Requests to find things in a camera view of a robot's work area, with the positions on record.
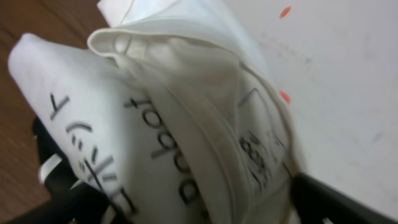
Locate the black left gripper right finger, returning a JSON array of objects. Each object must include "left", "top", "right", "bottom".
[{"left": 290, "top": 173, "right": 397, "bottom": 224}]

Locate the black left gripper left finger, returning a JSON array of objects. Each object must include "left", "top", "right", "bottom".
[{"left": 7, "top": 117, "right": 134, "bottom": 223}]

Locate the white printed t-shirt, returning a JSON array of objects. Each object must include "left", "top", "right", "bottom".
[{"left": 8, "top": 1, "right": 300, "bottom": 223}]

